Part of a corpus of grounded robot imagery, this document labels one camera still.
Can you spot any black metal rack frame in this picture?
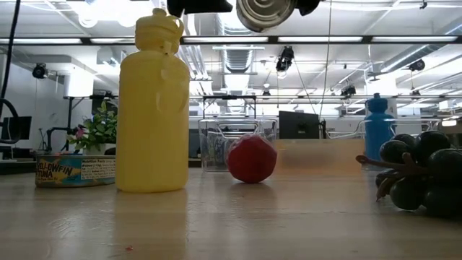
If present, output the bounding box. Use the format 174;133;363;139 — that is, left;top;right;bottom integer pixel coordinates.
201;95;258;120

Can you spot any yellowfin tuna can teal label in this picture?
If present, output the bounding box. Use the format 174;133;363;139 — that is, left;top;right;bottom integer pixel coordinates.
35;154;117;189

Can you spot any red round toy fruit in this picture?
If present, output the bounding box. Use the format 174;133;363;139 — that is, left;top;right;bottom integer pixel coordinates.
226;134;278;184

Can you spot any clear plastic bin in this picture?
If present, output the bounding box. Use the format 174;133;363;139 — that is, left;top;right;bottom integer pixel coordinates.
197;118;279;173
326;118;443;171

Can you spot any black toy grape bunch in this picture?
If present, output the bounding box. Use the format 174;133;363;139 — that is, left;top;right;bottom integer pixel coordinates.
355;129;462;220

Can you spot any blue squeeze bottle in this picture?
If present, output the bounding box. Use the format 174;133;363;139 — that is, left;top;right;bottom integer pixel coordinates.
364;92;397;163

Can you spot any green plant in white pot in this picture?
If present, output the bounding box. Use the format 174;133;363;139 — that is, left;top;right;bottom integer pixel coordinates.
67;100;118;157

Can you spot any gold lidded tuna can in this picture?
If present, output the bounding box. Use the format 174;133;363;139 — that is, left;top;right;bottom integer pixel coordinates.
236;0;297;33

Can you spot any black computer monitor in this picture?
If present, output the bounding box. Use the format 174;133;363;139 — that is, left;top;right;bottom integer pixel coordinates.
279;110;321;140
0;116;32;141

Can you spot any black hanging cable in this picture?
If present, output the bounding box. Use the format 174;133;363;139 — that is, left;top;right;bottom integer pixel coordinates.
0;0;22;145

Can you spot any yellow squeeze bottle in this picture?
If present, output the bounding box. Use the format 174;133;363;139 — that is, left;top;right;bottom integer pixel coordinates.
115;7;191;194

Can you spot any silver ventilation duct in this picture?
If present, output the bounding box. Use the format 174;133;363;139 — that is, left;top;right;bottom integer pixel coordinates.
215;14;261;73

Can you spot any orange plastic bin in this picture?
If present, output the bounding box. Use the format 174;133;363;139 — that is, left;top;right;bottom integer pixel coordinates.
273;139;366;174

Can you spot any black aluminium rig frame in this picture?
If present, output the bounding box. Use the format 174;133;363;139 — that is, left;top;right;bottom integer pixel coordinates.
0;35;462;176

